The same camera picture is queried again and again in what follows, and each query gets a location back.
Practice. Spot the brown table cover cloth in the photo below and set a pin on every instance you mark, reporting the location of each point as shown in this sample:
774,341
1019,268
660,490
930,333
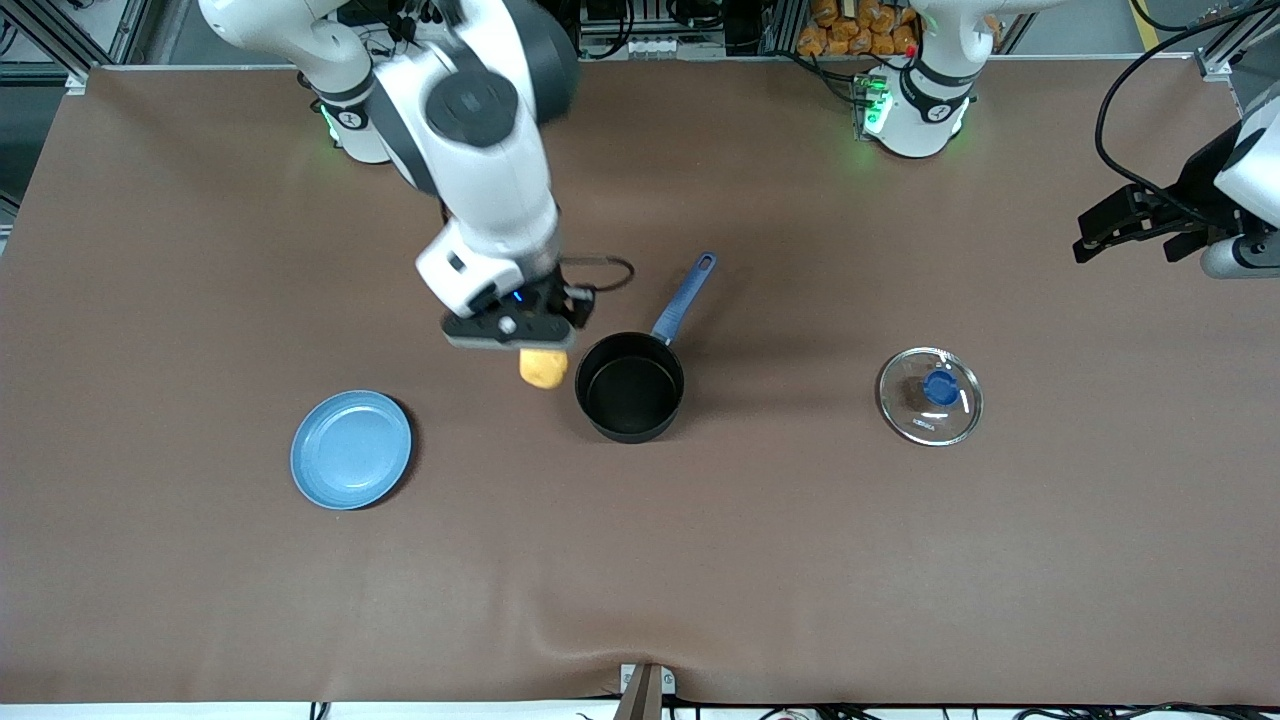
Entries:
900,550

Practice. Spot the metal table clamp bracket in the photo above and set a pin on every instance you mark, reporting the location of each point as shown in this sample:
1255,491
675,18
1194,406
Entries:
645,690

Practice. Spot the bag of orange items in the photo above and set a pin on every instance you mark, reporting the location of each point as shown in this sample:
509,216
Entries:
850,35

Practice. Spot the aluminium frame profile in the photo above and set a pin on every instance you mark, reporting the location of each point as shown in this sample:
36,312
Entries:
130,30

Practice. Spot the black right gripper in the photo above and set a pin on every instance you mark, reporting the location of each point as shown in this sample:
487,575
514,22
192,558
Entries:
553,296

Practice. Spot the yellow potato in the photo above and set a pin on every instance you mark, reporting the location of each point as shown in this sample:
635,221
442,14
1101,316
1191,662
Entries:
545,372

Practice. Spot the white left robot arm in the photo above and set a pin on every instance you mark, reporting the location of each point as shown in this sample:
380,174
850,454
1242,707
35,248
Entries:
930,110

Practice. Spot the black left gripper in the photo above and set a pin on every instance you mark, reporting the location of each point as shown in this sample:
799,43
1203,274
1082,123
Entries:
1194,184

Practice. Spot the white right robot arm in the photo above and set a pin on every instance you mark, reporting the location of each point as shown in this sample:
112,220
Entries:
480,150

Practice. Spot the blue round plate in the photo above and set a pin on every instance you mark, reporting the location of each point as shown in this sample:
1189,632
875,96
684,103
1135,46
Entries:
350,450

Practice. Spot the glass lid with blue knob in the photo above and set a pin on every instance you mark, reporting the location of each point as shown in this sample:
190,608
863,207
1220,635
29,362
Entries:
940,388

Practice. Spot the grey power strip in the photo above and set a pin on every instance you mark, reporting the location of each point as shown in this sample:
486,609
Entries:
650,45

